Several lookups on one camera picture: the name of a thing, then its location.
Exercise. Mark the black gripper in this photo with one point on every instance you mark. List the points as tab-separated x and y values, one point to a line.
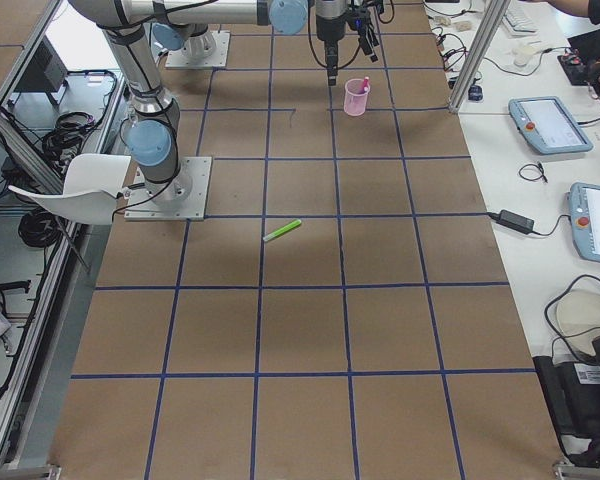
327	27

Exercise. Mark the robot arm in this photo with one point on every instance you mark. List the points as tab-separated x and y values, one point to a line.
195	38
153	141

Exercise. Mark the pink mesh cup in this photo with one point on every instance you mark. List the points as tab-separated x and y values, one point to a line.
354	102

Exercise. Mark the blue plaid pouch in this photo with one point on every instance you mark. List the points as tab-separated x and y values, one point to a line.
475	93

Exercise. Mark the green highlighter pen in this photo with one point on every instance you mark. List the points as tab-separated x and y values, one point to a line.
283	230

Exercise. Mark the far teach pendant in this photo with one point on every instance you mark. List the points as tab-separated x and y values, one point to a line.
547	126

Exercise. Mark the teach pendant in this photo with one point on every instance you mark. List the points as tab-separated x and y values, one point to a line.
584	210
547	126

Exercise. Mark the black power adapter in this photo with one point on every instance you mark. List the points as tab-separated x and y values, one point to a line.
516	222

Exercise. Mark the white plastic chair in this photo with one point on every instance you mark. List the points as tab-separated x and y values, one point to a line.
90	189

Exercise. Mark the near teach pendant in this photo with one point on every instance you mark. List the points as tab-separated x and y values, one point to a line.
584	210

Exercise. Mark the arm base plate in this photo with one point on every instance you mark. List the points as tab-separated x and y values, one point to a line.
180	60
185	197

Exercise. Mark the aluminium frame post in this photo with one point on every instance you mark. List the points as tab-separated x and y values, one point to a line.
492	17

